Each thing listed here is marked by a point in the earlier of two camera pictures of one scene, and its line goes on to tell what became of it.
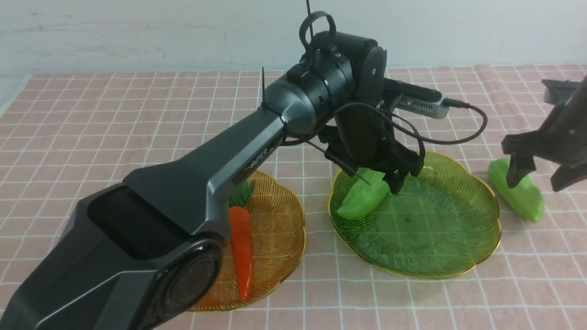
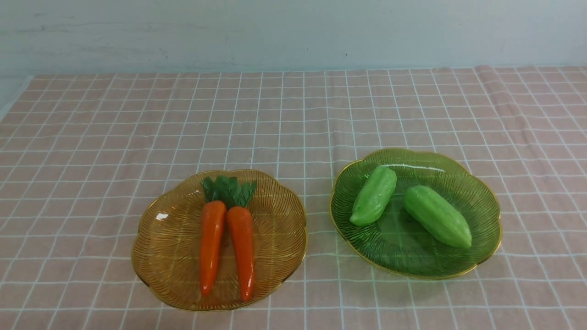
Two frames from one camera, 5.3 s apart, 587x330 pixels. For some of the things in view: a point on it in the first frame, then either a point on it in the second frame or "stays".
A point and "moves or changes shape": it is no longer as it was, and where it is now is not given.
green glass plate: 439,223 stays
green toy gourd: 365,193 moves or changes shape
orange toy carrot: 241,234 moves or changes shape
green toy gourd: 527,198 -> 437,217
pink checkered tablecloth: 61,134 stays
